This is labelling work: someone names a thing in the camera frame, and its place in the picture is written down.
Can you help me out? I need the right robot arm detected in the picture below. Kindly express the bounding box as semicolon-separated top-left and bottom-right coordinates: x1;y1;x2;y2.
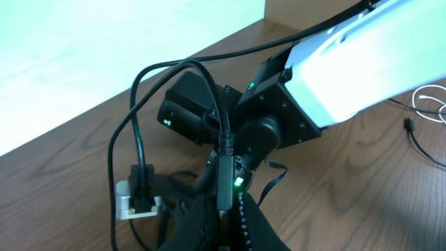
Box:
157;0;445;209

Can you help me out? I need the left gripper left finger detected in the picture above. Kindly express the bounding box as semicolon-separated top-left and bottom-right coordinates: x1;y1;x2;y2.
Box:
159;195;218;251

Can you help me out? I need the white USB cable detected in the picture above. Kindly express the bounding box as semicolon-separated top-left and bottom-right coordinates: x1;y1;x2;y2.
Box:
411;84;446;125

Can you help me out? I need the right camera black cable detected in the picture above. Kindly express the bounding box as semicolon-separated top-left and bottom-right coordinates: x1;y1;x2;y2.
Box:
128;0;380;251

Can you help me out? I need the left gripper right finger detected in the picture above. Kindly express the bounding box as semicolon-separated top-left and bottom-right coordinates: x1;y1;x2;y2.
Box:
231;192;291;251

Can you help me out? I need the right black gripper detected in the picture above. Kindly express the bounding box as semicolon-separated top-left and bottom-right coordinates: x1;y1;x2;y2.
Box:
149;149;255;217

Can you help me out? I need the black USB cable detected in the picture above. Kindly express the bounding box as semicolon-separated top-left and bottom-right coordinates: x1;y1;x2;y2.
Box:
107;59;235;251
386;98;446;168

